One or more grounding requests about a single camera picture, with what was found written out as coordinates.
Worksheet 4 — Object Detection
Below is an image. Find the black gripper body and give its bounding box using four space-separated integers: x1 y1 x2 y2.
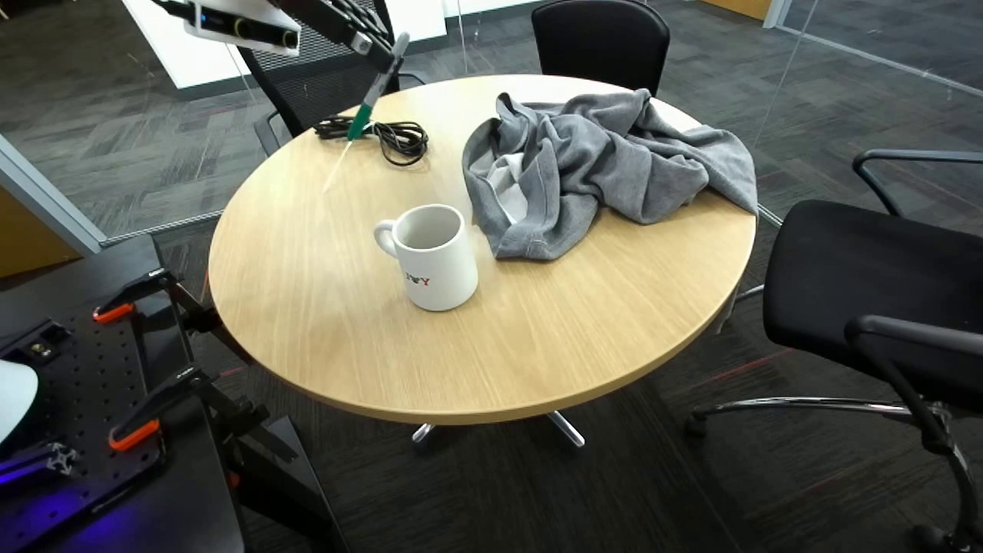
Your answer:
271 0 394 57

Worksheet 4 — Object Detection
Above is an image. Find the green and grey pen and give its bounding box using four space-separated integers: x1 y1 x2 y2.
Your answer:
343 34 409 143

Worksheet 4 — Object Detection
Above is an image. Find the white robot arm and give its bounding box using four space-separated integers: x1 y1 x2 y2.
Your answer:
151 0 394 57

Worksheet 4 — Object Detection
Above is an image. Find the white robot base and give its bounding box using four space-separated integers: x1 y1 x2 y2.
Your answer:
0 360 41 443

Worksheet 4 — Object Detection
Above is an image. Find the white ceramic mug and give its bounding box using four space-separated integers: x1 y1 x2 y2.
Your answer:
371 203 480 313

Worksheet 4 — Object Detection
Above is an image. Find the black mesh office chair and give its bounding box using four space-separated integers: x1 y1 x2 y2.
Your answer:
237 31 394 134

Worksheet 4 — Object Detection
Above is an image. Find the grey crumpled cloth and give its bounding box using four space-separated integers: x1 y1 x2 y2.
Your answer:
461 89 759 262

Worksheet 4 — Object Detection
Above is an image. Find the black office chair far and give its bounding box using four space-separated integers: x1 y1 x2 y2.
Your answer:
531 0 669 92

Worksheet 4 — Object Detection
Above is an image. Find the round wooden table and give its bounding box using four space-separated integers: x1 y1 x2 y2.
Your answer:
210 75 754 429

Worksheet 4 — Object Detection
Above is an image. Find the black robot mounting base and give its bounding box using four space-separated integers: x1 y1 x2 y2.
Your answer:
0 237 343 553

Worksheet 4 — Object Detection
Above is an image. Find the black office chair right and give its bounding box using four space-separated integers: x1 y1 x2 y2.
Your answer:
684 149 983 553

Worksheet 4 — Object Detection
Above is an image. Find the black coiled cable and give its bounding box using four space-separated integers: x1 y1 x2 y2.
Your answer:
312 115 430 169

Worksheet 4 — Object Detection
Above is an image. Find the white cable tie strip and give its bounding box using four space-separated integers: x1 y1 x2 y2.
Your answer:
323 143 353 192

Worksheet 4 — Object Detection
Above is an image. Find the orange-handled clamp upper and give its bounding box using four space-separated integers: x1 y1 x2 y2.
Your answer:
91 267 222 331

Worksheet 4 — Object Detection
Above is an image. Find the orange-handled clamp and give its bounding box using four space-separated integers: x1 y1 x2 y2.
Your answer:
105 365 271 458
91 267 222 331

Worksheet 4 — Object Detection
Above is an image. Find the orange-handled clamp lower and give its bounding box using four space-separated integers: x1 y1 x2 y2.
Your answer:
105 365 271 458

